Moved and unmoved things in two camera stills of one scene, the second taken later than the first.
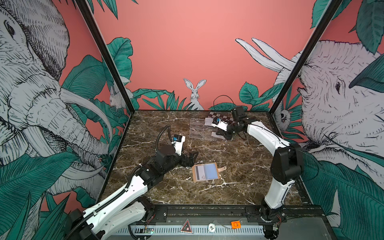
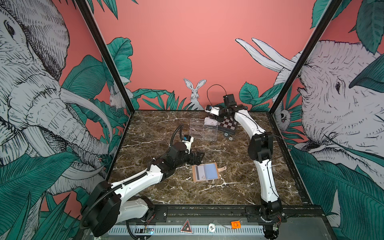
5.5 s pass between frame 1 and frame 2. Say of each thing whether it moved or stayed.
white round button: stayed
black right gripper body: moved
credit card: stayed
